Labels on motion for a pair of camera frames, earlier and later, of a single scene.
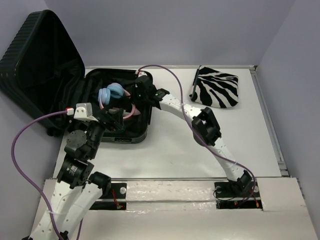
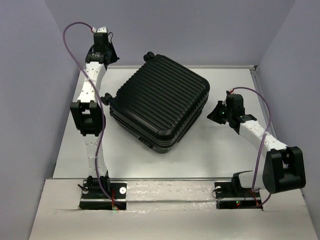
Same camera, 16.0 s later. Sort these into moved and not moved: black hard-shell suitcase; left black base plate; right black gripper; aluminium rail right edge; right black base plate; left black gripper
Moved: right black gripper; left black gripper; black hard-shell suitcase
Not moved: right black base plate; left black base plate; aluminium rail right edge
